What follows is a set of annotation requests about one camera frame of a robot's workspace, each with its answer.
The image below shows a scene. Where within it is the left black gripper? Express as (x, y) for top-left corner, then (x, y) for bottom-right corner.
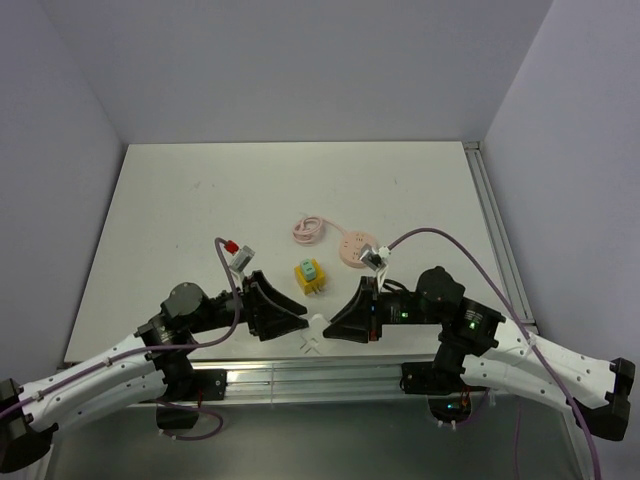
(189, 270), (308, 340)

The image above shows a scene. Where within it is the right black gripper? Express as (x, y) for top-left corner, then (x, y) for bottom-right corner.
(323, 275), (444, 342)

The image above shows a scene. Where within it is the yellow cube socket adapter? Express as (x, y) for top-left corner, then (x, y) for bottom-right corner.
(294, 258), (327, 296)

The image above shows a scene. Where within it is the white plug adapter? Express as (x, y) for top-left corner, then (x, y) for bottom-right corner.
(299, 314), (328, 356)

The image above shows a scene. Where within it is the green plug adapter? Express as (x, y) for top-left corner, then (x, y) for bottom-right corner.
(299, 259), (317, 282)

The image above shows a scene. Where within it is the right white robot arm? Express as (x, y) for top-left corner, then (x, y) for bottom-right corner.
(323, 267), (635, 441)

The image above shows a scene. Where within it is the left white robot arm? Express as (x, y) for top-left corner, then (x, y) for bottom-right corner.
(1, 271), (308, 473)

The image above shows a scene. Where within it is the pink round power strip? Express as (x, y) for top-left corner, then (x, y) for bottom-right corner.
(338, 230), (378, 269)

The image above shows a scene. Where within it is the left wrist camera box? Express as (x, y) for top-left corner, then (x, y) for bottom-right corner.
(229, 245), (255, 280)

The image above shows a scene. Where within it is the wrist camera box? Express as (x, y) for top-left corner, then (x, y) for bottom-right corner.
(360, 244), (391, 288)
(229, 245), (255, 280)

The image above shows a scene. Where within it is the aluminium front rail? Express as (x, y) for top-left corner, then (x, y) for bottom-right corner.
(54, 355), (496, 407)

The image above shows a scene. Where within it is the aluminium rail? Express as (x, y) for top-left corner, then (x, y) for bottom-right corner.
(462, 142), (536, 327)
(54, 355), (496, 407)

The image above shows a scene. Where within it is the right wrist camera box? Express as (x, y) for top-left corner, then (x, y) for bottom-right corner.
(360, 244), (391, 288)

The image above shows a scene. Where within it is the pink coiled cord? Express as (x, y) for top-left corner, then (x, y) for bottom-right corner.
(291, 215), (351, 246)

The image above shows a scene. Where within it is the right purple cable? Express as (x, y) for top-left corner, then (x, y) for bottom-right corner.
(387, 227), (601, 480)

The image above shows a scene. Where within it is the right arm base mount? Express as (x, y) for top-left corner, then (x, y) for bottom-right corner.
(399, 361), (489, 431)

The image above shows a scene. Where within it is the aluminium right rail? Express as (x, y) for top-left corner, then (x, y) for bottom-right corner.
(462, 142), (536, 327)

